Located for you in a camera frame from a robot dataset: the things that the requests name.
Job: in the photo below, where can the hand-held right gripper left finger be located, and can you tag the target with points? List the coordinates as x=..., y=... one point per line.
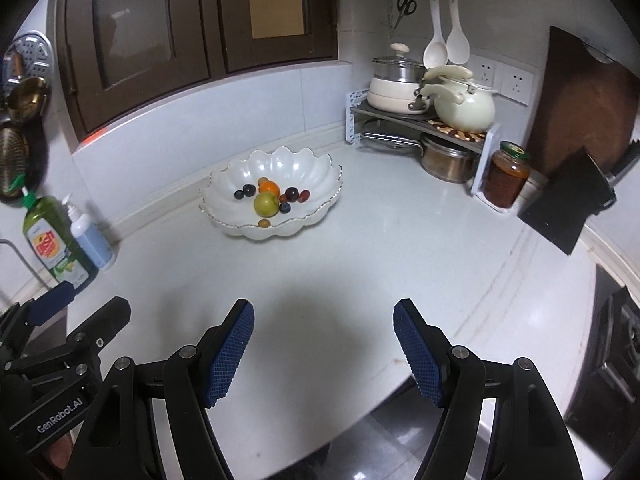
x=227, y=355

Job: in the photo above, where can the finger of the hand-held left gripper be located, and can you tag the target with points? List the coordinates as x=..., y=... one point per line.
x=107, y=317
x=50, y=302

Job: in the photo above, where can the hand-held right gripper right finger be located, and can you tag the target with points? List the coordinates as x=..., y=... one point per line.
x=420, y=355

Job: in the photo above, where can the green apple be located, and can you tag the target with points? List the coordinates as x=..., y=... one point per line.
x=266, y=205

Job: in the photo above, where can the dark purple plum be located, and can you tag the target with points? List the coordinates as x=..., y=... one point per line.
x=292, y=193

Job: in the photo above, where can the small orange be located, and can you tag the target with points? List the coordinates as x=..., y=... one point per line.
x=272, y=187

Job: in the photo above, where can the white scalloped bowl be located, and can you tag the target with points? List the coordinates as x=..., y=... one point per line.
x=300, y=170

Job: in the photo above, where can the person's left hand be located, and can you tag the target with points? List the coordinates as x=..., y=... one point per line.
x=59, y=457

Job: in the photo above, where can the green dish soap bottle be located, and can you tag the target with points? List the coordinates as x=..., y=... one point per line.
x=55, y=245

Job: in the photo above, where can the steel faucet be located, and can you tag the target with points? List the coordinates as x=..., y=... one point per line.
x=7, y=242

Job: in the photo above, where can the white blue pump bottle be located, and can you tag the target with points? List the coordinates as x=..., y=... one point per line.
x=92, y=240

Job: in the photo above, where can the glass jar of sauce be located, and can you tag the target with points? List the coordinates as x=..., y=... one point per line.
x=505, y=182

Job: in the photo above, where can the black gas stove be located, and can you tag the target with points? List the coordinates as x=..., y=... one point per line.
x=615, y=360

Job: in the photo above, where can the stainless steel pot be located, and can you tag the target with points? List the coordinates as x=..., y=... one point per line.
x=447, y=160

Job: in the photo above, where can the brass ladle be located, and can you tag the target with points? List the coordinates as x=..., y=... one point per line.
x=30, y=100

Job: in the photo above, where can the white grey corner shelf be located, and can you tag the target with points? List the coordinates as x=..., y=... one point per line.
x=482, y=160

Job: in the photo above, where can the glass pan lid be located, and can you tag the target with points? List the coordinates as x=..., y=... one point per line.
x=387, y=140

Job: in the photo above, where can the patterned trivet mat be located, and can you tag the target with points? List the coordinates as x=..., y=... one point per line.
x=457, y=134

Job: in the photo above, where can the cream ceramic pot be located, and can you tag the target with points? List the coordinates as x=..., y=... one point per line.
x=465, y=107

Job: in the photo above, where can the cream frying pan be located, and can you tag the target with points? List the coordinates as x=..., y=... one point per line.
x=390, y=102

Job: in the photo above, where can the white saucepan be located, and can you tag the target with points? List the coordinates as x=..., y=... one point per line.
x=390, y=87

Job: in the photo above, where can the brown framed glass door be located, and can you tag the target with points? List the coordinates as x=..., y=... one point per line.
x=130, y=35
x=280, y=5

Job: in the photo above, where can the brown wooden cutting board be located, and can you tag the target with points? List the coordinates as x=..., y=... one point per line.
x=580, y=110

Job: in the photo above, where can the white plastic spoon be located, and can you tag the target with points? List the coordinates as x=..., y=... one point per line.
x=458, y=47
x=435, y=52

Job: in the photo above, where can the black scissors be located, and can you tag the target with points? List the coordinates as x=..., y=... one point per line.
x=407, y=6

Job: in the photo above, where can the white wall socket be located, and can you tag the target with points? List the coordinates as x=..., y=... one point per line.
x=516, y=85
x=486, y=72

